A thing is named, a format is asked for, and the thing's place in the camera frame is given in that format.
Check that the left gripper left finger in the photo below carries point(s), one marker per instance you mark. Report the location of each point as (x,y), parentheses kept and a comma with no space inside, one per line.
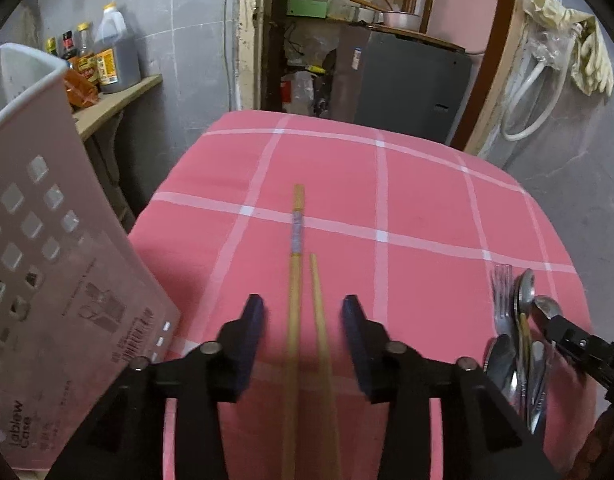
(220,370)

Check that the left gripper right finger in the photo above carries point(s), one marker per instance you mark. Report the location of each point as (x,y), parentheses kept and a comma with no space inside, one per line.
(386,369)

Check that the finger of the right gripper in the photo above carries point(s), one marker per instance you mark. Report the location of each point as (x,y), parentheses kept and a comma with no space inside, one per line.
(588,353)

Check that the silver butter knife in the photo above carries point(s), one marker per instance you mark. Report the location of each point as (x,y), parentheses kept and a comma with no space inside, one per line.
(525,294)

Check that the large silver spoon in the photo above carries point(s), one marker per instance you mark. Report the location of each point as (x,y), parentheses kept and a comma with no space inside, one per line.
(500,366)

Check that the plain bamboo chopstick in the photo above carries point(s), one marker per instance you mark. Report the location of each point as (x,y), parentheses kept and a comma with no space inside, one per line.
(330,457)

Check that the bamboo chopstick with blue band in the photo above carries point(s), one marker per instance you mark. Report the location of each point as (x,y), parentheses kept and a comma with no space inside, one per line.
(291,369)

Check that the silver fork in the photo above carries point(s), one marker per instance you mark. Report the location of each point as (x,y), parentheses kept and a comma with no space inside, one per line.
(502,281)

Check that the pink checked tablecloth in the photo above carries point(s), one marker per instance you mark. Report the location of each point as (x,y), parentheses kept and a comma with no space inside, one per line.
(411,228)

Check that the white perforated utensil basket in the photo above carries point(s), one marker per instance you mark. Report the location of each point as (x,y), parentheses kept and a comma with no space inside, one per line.
(77,303)

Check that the wooden side shelf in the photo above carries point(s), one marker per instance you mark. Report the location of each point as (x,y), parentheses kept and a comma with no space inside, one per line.
(89,120)

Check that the yellow rubber gloves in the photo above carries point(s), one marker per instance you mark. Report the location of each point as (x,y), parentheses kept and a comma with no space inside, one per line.
(591,68)

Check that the dark grey cabinet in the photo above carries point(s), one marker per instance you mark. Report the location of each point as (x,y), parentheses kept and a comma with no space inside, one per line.
(397,83)

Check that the orange snack bag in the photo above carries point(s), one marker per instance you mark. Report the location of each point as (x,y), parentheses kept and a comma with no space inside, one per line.
(80,92)

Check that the large soy sauce jug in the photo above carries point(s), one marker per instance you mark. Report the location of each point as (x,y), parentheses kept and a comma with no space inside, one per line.
(115,52)

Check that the pink cooking pot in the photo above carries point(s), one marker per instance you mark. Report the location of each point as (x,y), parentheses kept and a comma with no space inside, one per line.
(393,19)

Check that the small sauce bottle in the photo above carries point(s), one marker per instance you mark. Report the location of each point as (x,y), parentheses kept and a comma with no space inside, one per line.
(87,65)

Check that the green box on shelf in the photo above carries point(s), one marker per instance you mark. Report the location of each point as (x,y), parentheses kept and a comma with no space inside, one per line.
(308,8)

